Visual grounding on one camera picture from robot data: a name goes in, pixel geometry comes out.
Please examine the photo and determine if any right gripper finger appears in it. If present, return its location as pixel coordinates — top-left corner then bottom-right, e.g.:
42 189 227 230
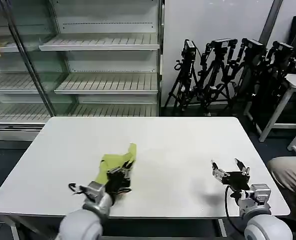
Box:
211 161 227 179
234 157 251 177

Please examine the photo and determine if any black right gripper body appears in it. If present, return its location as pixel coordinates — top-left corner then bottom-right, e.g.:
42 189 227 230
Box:
222 170 251 192

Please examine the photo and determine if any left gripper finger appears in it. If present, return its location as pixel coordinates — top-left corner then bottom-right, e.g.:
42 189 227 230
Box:
124 161 136 178
108 161 129 174

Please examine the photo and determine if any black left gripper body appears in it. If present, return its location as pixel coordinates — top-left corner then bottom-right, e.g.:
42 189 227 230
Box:
105 171 132 195

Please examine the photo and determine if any yellow-green shirt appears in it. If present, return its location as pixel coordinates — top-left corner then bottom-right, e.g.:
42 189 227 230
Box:
94 142 138 186

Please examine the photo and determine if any person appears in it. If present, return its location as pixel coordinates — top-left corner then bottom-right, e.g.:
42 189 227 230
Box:
267 156 296 225

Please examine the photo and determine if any white metal display shelf unit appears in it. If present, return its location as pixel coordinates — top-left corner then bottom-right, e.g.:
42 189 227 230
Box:
0 0 165 148

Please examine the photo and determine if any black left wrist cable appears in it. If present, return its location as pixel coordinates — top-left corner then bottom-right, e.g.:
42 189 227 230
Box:
67 182 89 196

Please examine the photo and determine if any glass panel with metal frame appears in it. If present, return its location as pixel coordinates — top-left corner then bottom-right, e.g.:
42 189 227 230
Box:
2 0 78 118

